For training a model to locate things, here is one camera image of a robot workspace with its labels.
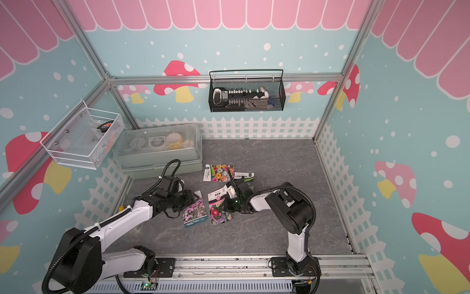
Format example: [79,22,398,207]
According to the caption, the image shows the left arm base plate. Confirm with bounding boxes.
[123,258,176,278]

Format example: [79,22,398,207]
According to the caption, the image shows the black white tool in basket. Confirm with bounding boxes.
[209,87,269,108]

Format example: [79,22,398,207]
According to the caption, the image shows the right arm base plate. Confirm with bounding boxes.
[268,256,321,278]

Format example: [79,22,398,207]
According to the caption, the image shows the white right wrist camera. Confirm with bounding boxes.
[226,186,238,198]

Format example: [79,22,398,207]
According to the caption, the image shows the black wire mesh basket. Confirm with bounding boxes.
[208,69,286,112]

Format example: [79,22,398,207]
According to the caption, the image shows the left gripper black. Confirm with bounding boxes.
[167,189,200,212]

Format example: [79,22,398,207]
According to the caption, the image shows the multicolour ranunculus seed packet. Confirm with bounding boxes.
[203,164,235,183]

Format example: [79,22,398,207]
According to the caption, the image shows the black red object in basket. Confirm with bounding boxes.
[97,120,114,133]

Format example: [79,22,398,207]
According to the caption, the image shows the green gourd seed packet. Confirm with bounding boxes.
[234,172,255,191]

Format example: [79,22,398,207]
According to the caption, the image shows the translucent green storage box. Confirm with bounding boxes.
[113,124,203,180]

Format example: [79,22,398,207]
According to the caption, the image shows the purple flower seed packet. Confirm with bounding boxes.
[183,191,208,227]

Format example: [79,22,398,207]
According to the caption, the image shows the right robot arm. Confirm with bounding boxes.
[220,179,321,278]

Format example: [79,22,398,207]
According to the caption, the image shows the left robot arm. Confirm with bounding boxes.
[41,176,199,294]

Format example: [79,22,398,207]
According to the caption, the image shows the white wire mesh basket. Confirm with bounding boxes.
[40,100,125,170]

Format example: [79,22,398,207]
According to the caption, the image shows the small green circuit board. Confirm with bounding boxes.
[140,281,158,291]

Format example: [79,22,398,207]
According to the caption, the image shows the aluminium front rail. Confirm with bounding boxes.
[71,253,375,284]

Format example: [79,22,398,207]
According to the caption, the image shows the pink mixed flower seed packet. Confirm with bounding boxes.
[208,186,232,225]

